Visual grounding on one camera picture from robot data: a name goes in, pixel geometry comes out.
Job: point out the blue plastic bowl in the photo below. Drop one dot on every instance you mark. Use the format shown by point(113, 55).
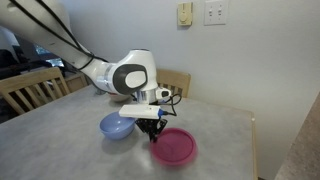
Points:
point(116, 126)

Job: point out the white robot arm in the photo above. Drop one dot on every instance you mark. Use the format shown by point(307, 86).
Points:
point(100, 71)

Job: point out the brown speckled countertop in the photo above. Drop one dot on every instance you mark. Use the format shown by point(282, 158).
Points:
point(303, 153)

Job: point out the light wooden slatted chair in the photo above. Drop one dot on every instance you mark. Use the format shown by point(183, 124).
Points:
point(26, 80)

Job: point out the wooden chair back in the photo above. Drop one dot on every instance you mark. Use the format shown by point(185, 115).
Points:
point(176, 80)

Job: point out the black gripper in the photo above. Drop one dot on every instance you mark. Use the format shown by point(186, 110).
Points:
point(150, 123)

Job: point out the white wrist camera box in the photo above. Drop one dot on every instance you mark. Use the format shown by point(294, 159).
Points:
point(138, 111)

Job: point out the light wooden furniture piece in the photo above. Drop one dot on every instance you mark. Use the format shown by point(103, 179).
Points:
point(76, 82)

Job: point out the black framed monitor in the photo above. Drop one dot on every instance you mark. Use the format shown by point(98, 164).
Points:
point(53, 61)

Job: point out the beige wall thermostat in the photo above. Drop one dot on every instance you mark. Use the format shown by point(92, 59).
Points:
point(185, 14)

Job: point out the white light switch plate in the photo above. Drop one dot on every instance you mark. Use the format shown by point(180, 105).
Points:
point(216, 12)

